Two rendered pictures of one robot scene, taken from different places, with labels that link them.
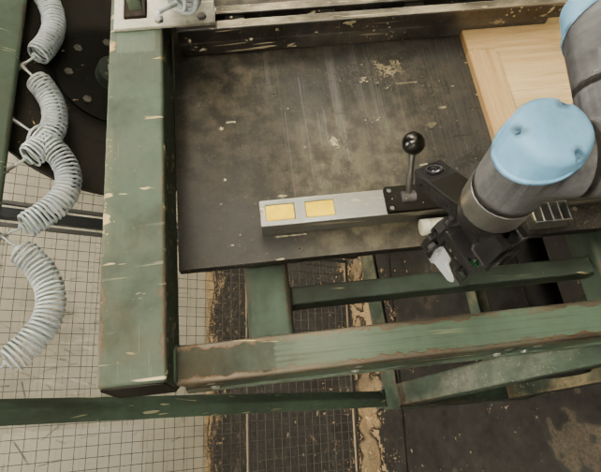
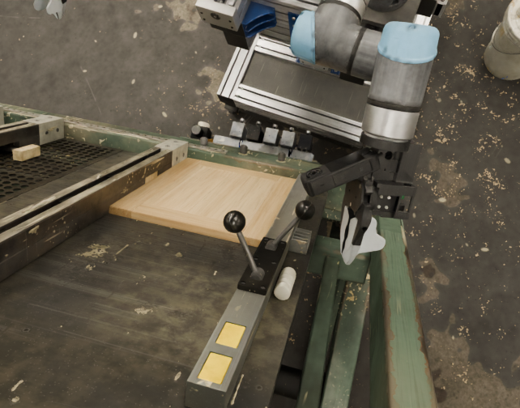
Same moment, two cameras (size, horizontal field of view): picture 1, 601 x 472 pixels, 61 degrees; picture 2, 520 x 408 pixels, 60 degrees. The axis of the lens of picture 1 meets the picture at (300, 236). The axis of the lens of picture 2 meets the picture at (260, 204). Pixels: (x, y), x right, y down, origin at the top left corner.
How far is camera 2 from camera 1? 0.65 m
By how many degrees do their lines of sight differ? 63
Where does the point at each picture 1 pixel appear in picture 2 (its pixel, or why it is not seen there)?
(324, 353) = (418, 391)
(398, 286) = (318, 351)
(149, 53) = not seen: outside the picture
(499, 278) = (330, 295)
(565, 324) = (398, 257)
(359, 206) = (246, 308)
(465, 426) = not seen: outside the picture
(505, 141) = (411, 39)
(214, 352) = not seen: outside the picture
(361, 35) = (46, 241)
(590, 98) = (368, 46)
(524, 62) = (168, 200)
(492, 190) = (414, 87)
